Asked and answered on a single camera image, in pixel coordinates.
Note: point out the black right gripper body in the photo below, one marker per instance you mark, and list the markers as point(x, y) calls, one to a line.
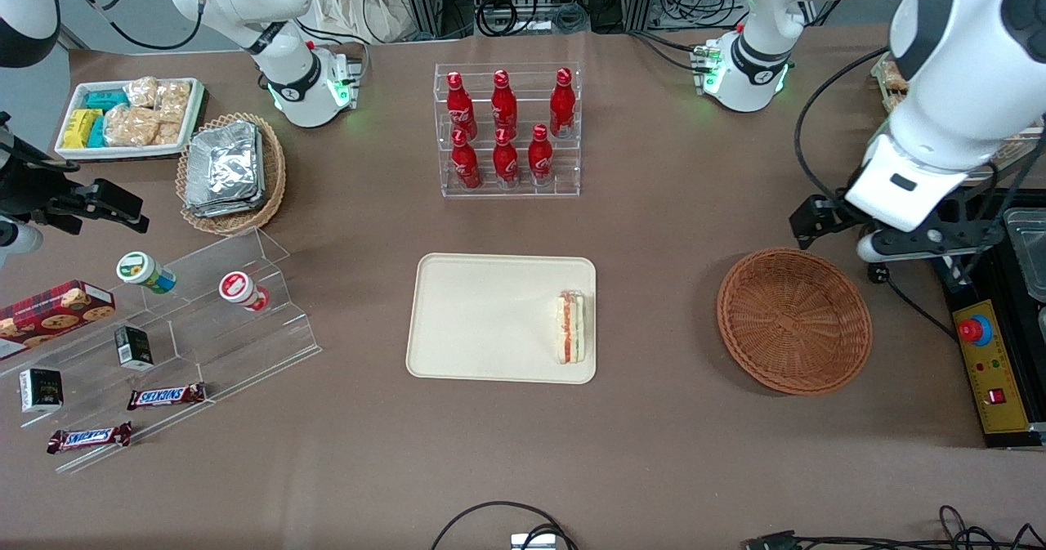
point(34, 193)

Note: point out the layered triangle sandwich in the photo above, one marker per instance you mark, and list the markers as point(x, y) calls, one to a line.
point(571, 329)

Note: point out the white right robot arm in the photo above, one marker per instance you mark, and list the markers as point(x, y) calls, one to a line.
point(286, 68)

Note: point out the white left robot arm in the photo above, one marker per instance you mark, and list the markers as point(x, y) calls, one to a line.
point(964, 84)

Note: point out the white snack tray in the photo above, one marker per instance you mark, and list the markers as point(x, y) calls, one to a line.
point(122, 154)

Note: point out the dark brown wicker basket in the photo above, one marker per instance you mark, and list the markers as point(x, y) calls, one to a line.
point(793, 321)

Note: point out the light wicker basket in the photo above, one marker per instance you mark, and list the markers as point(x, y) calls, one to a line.
point(229, 224)

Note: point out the wicker tray with bread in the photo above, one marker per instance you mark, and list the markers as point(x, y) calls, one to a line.
point(891, 76)

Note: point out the cream rectangular serving tray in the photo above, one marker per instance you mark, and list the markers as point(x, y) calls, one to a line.
point(490, 321)

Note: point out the green sunflower lid cup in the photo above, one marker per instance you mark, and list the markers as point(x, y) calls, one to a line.
point(137, 268)

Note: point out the yellow snack pack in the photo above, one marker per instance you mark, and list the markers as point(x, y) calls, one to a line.
point(79, 129)

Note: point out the teal snack pack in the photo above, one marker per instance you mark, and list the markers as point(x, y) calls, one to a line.
point(106, 99)
point(97, 131)

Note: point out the clear rice cracker bag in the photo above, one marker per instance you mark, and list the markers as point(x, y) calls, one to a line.
point(131, 125)
point(173, 100)
point(169, 131)
point(141, 92)

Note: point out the clear plastic container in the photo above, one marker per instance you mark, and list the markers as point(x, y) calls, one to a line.
point(1030, 256)

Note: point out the red tartan cookie box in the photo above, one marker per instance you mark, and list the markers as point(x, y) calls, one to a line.
point(49, 313)

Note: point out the red emergency stop button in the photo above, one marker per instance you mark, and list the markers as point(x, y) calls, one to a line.
point(972, 331)

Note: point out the foil wrapped food pack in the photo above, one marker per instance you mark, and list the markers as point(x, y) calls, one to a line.
point(221, 210)
point(225, 162)

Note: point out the black yellow control box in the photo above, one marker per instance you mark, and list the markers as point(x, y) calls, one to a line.
point(993, 366)

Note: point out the red lid yogurt cup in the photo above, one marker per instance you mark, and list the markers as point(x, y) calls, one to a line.
point(237, 287)

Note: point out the small black carton box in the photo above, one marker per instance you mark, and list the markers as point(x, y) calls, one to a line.
point(41, 391)
point(133, 348)

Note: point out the clear acrylic stepped shelf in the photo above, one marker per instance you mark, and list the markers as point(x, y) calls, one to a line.
point(245, 346)

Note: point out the Snickers chocolate bar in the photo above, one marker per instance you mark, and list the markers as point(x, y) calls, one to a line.
point(88, 437)
point(166, 396)

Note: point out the red cola bottle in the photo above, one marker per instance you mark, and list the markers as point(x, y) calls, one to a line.
point(466, 166)
point(460, 109)
point(506, 162)
point(504, 105)
point(562, 109)
point(540, 158)

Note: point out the beige cloth bag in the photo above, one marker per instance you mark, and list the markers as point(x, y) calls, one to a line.
point(359, 6)

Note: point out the clear acrylic bottle rack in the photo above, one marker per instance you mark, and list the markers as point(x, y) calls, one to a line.
point(482, 191)

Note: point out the small silver device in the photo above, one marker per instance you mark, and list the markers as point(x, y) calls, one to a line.
point(533, 543)

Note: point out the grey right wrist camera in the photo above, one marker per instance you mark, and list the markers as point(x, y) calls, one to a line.
point(18, 243)

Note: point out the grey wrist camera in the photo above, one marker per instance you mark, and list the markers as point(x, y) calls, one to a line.
point(18, 243)
point(873, 249)

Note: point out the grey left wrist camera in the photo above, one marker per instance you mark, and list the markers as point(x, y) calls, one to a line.
point(873, 249)

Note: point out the red rocker switch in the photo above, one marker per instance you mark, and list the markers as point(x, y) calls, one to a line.
point(994, 396)

